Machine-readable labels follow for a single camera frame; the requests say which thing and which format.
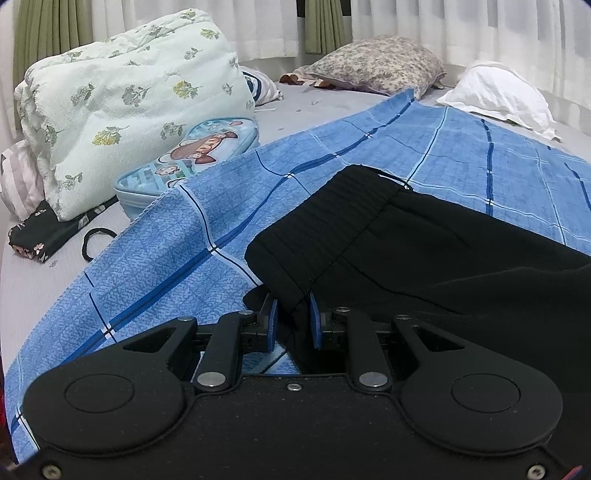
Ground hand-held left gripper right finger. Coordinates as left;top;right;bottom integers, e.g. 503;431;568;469
307;291;479;394

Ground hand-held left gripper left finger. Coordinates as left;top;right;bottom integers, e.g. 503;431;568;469
113;294;280;394

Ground black pants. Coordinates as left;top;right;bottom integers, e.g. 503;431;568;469
242;164;591;376

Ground blue checked blanket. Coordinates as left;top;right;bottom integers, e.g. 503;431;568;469
4;88;591;467

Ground light blue cartoon pencil case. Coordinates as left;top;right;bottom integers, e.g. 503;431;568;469
115;117;260;220

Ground black hair band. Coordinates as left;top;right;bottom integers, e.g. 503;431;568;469
82;226;119;260

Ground navy striped cloth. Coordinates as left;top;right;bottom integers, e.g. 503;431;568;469
239;66;283;108

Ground dark floral cloth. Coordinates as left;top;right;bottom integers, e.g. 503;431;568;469
8;200;110;263

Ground white floral folded comforter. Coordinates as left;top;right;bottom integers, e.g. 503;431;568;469
14;7;256;221

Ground floral pillow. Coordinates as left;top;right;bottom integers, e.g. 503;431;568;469
293;36;446;100

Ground pink striped pillow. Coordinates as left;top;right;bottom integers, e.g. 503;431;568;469
0;140;45;221

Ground white pillow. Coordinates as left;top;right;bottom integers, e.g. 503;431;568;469
436;60;561;141

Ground green curtain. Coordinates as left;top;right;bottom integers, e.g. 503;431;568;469
13;0;100;132
304;0;354;55

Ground white sheer curtain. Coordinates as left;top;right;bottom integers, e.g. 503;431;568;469
88;0;306;65
350;0;591;123

